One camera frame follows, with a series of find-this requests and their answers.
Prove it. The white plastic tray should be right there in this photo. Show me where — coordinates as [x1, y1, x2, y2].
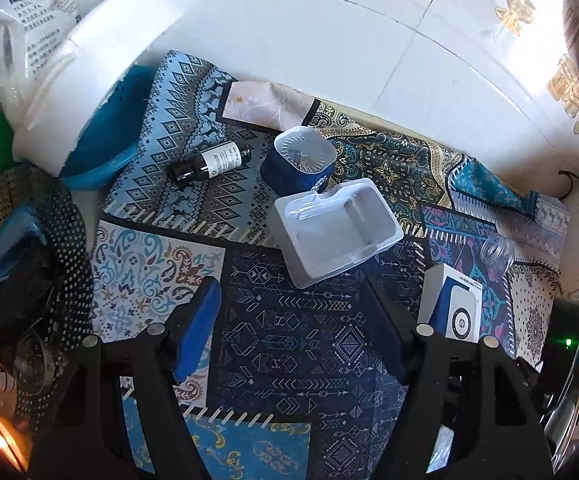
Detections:
[273, 177, 404, 289]

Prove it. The blue patchwork tablecloth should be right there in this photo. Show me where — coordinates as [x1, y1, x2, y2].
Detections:
[89, 50, 570, 480]

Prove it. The golden wall decal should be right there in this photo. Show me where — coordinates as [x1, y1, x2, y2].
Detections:
[489, 0, 579, 136]

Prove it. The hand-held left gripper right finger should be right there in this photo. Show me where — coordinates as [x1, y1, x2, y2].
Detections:
[358, 276, 556, 480]

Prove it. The blue square cup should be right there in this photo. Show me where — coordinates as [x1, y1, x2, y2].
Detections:
[260, 127, 336, 196]

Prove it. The blue plastic bag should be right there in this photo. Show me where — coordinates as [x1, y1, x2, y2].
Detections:
[0, 204, 46, 303]

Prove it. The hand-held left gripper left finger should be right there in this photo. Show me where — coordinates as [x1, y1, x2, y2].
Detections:
[28, 275, 222, 480]

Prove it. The white blue carton box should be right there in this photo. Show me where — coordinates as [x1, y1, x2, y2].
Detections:
[417, 262, 483, 347]

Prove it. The white round plastic container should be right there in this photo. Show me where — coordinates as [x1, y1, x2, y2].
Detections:
[12, 0, 190, 177]

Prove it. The printed white bag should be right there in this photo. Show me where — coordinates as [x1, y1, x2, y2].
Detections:
[0, 0, 81, 121]

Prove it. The black perforated metal basket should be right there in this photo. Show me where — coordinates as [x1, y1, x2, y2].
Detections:
[0, 165, 94, 431]

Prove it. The dark glass bottle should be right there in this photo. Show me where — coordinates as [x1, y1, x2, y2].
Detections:
[168, 140, 252, 191]

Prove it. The blue plastic basin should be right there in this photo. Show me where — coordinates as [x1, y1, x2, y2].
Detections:
[59, 65, 157, 191]

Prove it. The empty glass jar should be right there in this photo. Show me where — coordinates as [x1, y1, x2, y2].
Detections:
[14, 330, 61, 397]

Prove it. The teal patterned cloth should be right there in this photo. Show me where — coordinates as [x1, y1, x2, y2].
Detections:
[452, 157, 537, 218]

